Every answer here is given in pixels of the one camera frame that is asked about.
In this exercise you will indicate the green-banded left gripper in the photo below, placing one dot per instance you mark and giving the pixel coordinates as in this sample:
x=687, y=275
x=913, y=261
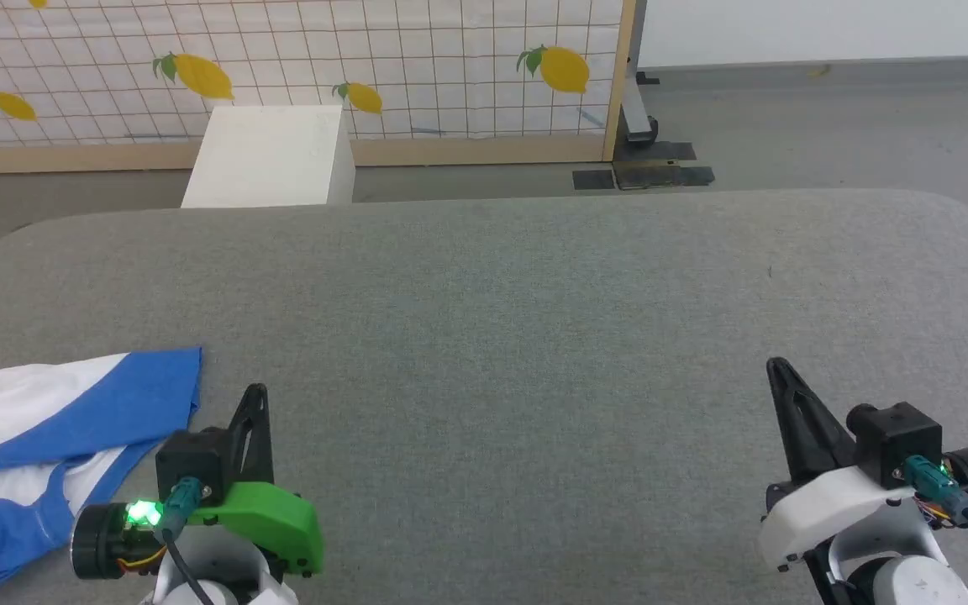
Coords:
x=274, y=525

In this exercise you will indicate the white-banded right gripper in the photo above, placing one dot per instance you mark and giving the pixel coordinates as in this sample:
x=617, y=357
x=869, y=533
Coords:
x=837, y=508

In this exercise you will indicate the white and blue shirt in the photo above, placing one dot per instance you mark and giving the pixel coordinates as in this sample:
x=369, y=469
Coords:
x=106, y=412

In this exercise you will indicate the grey-white left robot arm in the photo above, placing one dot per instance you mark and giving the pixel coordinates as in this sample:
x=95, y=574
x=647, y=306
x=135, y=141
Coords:
x=207, y=595

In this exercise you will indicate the grey-white right robot arm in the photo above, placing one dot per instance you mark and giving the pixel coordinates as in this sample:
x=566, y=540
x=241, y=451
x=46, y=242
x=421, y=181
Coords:
x=904, y=586

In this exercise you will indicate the wide dark floor mat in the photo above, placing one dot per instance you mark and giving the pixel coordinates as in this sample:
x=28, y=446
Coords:
x=669, y=175

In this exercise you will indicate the dark grey floor plate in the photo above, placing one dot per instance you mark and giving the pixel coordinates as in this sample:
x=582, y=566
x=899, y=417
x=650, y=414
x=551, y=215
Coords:
x=660, y=151

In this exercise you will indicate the small black floor patch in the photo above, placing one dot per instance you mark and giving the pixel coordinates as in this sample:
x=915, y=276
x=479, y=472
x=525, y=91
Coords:
x=592, y=180

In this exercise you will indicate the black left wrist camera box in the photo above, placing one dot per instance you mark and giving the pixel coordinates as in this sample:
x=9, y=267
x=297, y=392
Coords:
x=190, y=462

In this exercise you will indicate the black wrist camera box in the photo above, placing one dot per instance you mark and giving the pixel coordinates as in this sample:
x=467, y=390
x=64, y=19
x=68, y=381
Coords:
x=896, y=437
x=190, y=462

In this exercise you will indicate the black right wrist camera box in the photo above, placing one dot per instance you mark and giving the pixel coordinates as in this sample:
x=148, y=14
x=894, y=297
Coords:
x=896, y=437

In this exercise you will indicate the white box pedestal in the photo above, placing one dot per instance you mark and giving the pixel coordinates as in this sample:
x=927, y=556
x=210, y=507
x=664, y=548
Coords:
x=270, y=155

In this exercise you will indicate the lemon-print panel with wooden frame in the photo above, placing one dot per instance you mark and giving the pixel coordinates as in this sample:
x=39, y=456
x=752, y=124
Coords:
x=299, y=50

